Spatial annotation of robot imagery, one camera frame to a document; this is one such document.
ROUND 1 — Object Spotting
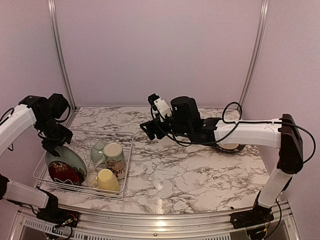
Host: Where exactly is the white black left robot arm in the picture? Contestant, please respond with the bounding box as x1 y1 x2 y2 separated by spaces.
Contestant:
0 93 73 223

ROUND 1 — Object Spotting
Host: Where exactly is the striped rim cream plate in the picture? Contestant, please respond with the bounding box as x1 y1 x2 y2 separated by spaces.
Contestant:
215 143 245 154

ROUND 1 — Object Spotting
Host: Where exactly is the white wire dish rack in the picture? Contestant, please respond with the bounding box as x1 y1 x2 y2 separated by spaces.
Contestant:
33 129 135 199

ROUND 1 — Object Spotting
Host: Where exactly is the pale green butterfly cup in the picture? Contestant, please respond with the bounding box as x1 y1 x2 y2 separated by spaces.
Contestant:
90 141 105 163

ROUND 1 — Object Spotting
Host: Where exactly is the yellow mug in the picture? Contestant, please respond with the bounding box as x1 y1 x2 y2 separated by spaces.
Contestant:
89 169 120 194

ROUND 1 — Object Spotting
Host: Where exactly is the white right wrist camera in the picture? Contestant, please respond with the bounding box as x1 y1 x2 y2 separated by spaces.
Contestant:
147 93 172 122

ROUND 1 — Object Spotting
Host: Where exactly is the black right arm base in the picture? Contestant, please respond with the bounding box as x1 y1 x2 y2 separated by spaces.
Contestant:
230 205 274 229

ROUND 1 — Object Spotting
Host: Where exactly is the pale green floral plate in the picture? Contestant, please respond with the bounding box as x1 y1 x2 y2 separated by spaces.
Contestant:
45 146 87 184

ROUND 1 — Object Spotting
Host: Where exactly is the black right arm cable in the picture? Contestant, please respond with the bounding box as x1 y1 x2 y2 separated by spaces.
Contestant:
149 101 316 171

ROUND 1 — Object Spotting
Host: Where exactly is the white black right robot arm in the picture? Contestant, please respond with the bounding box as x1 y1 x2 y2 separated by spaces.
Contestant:
140 93 304 224

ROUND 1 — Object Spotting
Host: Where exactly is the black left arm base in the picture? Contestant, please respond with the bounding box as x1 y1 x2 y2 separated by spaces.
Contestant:
36 207 80 228

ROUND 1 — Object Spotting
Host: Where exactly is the red floral plate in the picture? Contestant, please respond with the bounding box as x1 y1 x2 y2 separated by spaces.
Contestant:
48 161 82 186

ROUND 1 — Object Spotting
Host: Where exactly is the aluminium front rail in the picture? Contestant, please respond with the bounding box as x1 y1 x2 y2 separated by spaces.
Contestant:
14 199 301 240

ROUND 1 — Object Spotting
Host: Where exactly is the aluminium left corner post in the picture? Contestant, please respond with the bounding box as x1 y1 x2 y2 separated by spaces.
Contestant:
48 0 77 112

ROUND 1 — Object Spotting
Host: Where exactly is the floral tall mug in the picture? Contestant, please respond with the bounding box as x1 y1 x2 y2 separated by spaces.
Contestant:
94 142 126 180

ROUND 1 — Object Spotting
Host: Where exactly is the aluminium corner post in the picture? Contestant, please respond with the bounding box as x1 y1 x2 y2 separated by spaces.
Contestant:
48 0 77 112
239 0 270 109

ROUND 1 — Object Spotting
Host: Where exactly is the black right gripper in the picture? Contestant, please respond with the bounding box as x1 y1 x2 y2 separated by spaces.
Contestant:
139 112 192 140

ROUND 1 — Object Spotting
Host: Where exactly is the aluminium right corner post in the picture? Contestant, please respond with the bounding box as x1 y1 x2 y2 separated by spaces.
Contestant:
239 0 270 109

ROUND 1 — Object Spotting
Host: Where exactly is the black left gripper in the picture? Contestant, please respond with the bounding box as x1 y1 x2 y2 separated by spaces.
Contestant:
36 114 72 157

